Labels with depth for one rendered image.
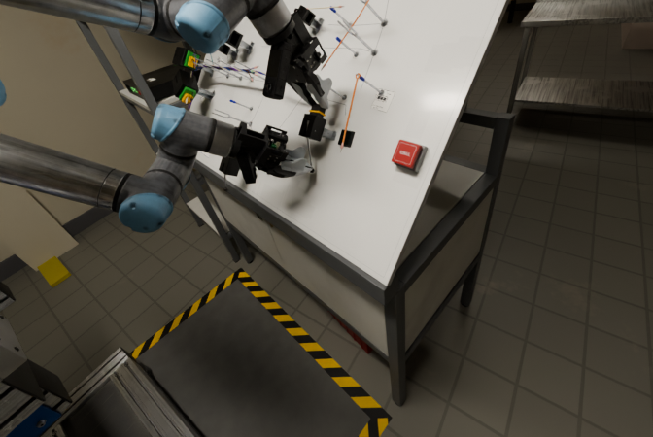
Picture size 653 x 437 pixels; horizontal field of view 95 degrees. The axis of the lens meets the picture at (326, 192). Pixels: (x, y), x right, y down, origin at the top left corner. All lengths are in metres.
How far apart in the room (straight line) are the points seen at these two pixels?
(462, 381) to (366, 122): 1.16
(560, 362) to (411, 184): 1.20
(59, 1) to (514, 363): 1.73
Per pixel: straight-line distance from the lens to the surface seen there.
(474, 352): 1.61
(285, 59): 0.67
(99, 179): 0.64
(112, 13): 0.64
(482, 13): 0.75
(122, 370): 1.71
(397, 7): 0.86
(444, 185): 1.05
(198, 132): 0.66
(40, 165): 0.67
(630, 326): 1.92
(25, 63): 2.99
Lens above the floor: 1.44
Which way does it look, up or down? 38 degrees down
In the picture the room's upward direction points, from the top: 12 degrees counter-clockwise
